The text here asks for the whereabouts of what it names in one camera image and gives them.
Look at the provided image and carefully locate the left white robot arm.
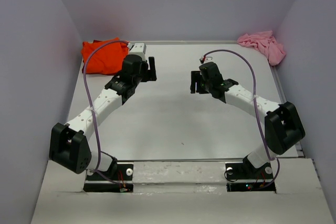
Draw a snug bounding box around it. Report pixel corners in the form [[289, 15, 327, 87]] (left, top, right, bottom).
[[49, 54, 157, 179]]

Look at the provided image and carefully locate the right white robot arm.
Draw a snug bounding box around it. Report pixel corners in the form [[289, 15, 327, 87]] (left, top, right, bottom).
[[190, 62, 306, 180]]

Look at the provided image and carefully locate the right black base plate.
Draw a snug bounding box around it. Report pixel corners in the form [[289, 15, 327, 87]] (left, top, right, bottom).
[[224, 162, 276, 193]]

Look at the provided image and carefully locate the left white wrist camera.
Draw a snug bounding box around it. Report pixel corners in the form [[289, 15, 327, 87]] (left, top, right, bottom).
[[129, 42, 146, 61]]

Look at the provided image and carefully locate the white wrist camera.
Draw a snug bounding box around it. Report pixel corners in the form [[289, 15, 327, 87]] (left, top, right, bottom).
[[129, 42, 146, 61], [200, 55, 214, 64]]

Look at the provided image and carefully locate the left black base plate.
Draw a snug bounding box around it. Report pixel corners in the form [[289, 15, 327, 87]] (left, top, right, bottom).
[[83, 162, 134, 193]]

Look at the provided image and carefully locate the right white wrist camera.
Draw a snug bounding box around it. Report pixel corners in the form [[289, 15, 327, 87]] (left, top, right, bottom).
[[200, 55, 214, 64]]

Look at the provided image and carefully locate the folded orange t shirt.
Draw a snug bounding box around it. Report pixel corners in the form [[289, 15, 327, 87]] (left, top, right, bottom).
[[81, 37, 129, 75]]

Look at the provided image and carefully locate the pink t shirt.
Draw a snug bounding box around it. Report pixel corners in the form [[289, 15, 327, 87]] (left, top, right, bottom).
[[237, 30, 287, 66]]

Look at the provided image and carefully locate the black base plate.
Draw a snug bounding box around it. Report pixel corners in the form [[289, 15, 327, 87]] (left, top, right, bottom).
[[224, 162, 276, 193], [83, 162, 134, 193]]

